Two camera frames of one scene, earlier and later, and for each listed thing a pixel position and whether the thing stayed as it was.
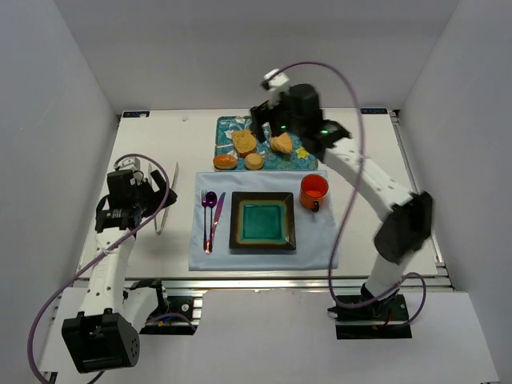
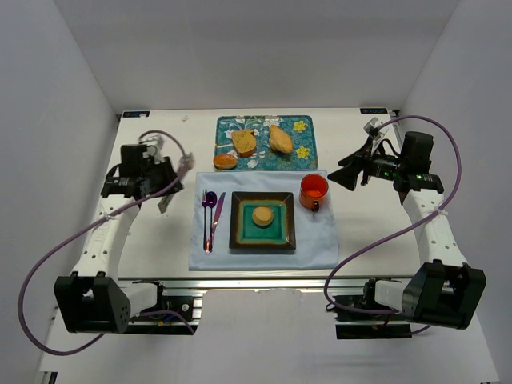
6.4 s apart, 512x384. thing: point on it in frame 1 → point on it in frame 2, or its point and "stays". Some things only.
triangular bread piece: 282,143 stays
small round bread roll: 254,162 → 262,216
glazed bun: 225,162 stays
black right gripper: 264,116 → 364,169
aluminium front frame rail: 274,283 stays
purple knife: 216,218 stays
